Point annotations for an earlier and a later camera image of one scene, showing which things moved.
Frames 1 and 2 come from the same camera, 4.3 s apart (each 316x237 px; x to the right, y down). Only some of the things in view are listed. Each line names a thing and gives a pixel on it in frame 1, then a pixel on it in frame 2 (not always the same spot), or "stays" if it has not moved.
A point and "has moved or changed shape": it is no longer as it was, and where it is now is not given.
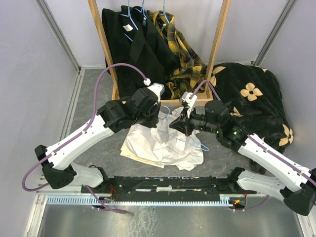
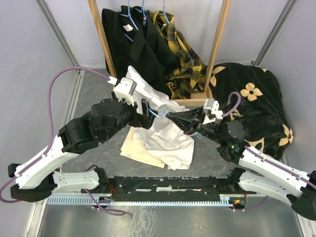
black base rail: (110, 189) stays
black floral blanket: (254, 94) stays
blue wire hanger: (189, 142) → (161, 112)
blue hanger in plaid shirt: (164, 12) stays
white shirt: (163, 144) has moved or changed shape
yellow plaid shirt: (188, 73) stays
